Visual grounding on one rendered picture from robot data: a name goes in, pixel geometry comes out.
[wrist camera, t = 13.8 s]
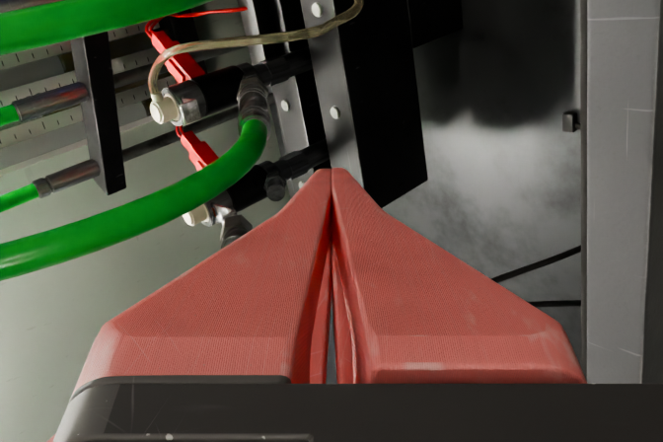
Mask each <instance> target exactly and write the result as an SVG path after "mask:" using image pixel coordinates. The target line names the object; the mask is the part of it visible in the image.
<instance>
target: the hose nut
mask: <svg viewBox="0 0 663 442"><path fill-rule="evenodd" d="M234 227H239V228H243V229H244V230H246V231H247V232H250V231H251V230H253V225H252V224H251V223H250V222H249V221H248V220H247V219H246V218H245V217H244V216H243V215H242V214H241V215H236V216H231V217H227V218H225V220H224V223H223V226H222V229H221V234H220V243H221V244H222V239H223V235H224V233H225V232H226V231H227V230H229V229H231V228H234Z"/></svg>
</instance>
